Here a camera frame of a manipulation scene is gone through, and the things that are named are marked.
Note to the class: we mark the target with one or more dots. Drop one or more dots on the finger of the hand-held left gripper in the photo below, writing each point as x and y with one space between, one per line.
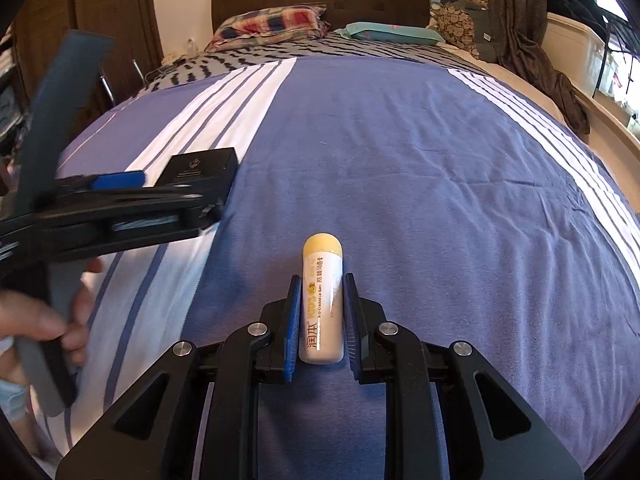
117 180
90 215

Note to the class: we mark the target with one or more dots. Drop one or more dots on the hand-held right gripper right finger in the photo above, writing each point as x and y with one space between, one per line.
352 330

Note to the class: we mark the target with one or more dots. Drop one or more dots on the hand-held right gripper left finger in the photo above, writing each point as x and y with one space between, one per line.
292 330

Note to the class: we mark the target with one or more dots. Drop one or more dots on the yellow white plastic bottle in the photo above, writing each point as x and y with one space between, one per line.
320 300

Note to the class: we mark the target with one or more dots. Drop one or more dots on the black cardboard box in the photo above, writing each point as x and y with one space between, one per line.
200 170

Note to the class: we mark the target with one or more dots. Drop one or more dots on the person's left forearm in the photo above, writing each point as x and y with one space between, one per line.
15 400

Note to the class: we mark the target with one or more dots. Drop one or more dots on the person's left hand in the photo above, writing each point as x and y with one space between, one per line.
30 317

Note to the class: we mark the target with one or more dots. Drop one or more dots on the brown wooden wardrobe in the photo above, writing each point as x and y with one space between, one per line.
115 10

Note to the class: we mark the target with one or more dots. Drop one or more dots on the blue white striped bedspread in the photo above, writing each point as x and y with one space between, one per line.
400 160

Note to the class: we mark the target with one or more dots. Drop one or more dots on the plaid pillow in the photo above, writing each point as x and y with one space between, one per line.
270 20

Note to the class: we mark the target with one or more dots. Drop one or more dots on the grey black patterned blanket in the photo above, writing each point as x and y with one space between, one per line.
300 47

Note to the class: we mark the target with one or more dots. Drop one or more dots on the teal pillow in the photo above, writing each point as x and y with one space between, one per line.
390 32

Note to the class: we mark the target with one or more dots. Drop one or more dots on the dark wooden headboard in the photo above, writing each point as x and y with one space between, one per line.
375 2

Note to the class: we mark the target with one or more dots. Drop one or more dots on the dark teal cushion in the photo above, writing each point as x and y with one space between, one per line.
482 35

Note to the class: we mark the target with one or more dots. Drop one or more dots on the brown patterned cushion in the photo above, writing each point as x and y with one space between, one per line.
455 22

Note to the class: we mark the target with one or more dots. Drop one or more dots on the beige window ledge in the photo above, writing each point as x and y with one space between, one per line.
605 110

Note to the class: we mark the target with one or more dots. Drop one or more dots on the white storage box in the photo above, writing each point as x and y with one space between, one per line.
570 45

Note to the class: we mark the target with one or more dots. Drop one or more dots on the brown curtain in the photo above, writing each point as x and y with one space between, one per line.
520 10

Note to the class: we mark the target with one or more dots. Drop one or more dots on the black metal rack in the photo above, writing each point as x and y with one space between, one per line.
617 40

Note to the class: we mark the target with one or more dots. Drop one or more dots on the black clothing pile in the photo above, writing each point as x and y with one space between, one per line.
570 0

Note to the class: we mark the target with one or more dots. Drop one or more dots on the metal tube frame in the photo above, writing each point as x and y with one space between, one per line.
106 87

